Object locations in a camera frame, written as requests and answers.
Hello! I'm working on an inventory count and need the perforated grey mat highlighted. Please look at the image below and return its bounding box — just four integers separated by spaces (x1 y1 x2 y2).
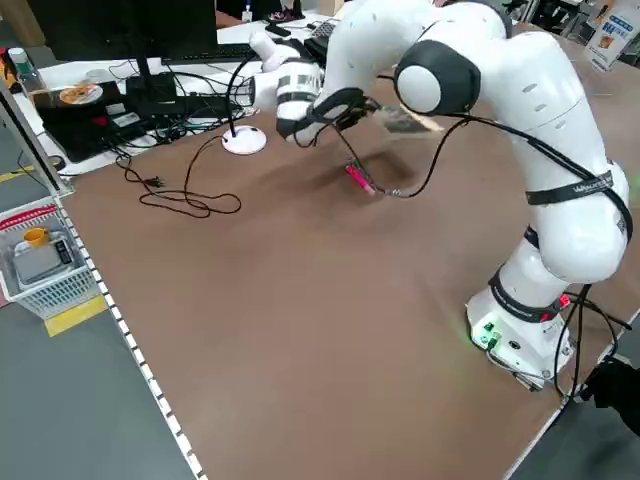
310 20 346 39

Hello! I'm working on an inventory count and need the aluminium frame post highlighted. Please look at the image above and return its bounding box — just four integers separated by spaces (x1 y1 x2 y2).
0 82 75 197

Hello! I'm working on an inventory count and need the white desk lamp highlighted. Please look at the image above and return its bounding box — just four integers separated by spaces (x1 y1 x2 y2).
221 31 301 155

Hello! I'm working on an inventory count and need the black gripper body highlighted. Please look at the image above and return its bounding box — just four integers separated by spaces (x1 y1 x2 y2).
327 98 377 127

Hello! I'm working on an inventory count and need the orange white disc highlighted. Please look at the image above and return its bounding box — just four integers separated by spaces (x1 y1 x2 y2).
57 84 102 106

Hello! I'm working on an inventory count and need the dark book with hand cover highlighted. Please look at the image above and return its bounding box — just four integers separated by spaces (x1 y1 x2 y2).
372 102 445 136

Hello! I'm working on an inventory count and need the grey scale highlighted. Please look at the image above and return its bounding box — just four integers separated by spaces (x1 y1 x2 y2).
8 239 65 287

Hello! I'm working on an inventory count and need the black case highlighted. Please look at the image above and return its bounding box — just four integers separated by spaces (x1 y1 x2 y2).
35 79 151 164

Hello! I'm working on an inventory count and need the person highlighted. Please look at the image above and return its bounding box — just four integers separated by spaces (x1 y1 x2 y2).
579 358 640 444

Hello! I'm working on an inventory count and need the orange cup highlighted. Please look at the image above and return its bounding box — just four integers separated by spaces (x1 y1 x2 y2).
23 227 51 250

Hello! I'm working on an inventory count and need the pink highlighter pen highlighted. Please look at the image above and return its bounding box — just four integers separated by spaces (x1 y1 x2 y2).
344 163 377 197

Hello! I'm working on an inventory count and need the black power supply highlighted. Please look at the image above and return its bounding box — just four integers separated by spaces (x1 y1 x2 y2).
302 37 331 59

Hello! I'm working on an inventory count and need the white wire basket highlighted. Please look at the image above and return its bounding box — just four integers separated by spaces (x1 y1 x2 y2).
0 196 109 320

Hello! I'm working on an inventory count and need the black computer monitor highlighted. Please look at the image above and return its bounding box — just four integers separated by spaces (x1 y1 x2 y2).
28 0 219 99

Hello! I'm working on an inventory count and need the black lamp cable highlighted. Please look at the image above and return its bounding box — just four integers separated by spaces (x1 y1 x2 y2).
115 135 242 220

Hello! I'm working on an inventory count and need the black keyboard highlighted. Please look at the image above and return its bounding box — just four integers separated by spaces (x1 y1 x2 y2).
160 43 259 65

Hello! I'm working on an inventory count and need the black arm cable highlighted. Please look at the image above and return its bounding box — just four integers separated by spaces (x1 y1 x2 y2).
279 87 631 221

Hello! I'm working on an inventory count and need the clear plastic bottle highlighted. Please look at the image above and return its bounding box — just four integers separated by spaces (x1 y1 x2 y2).
7 47 45 99

